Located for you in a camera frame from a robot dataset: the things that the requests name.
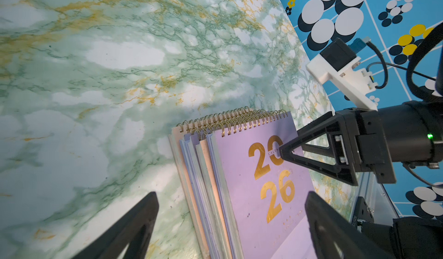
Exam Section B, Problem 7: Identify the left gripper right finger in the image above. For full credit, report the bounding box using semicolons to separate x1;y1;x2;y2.
305;192;394;259

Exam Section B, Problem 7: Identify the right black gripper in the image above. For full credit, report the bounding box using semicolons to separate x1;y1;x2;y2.
279;108;396;186

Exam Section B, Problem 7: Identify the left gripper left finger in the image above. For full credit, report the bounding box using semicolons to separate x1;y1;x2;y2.
74;192;159;259

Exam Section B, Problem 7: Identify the purple calendar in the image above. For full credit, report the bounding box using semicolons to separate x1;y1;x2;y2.
207;110;316;259
180;119;222;259
173;116;231;259

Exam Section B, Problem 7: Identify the pink calendar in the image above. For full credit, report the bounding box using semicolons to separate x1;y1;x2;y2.
196;115;233;259
168;108;211;259

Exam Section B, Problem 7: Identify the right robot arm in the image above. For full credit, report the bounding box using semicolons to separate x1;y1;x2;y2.
279;25;443;259

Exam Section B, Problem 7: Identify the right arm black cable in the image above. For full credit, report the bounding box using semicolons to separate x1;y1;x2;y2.
365;40;437;90

